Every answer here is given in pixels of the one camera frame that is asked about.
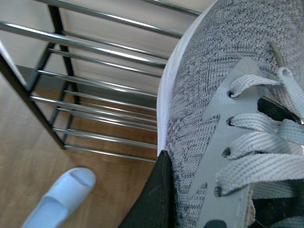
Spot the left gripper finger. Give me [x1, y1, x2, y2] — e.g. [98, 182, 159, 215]
[118, 150, 174, 228]

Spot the light blue slipper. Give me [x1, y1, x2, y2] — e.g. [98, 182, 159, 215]
[22, 167, 96, 228]

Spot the grey sneaker navy collar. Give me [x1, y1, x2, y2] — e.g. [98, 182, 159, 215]
[157, 0, 304, 228]

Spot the black metal shoe rack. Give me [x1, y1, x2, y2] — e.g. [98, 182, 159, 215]
[0, 0, 208, 162]

